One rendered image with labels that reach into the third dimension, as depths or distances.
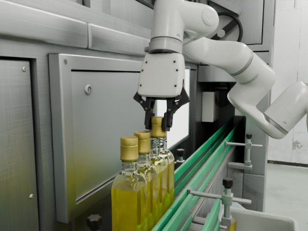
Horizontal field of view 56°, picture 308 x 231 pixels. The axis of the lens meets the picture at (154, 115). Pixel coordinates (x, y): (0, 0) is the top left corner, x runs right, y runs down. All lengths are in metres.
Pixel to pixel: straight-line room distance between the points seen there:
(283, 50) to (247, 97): 3.53
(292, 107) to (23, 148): 0.65
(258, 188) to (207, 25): 1.16
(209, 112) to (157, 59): 1.14
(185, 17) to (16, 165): 0.46
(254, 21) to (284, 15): 2.79
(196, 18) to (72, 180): 0.45
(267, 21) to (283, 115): 0.84
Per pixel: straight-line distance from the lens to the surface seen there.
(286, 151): 4.47
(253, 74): 0.82
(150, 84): 0.65
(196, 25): 0.70
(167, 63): 0.64
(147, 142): 0.60
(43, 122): 0.59
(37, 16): 0.56
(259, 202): 1.73
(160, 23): 0.67
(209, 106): 1.76
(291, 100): 0.84
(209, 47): 0.83
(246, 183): 1.70
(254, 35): 1.62
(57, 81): 0.58
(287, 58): 4.35
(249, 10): 1.65
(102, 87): 0.70
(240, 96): 0.84
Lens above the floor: 1.28
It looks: 8 degrees down
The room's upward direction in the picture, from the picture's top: straight up
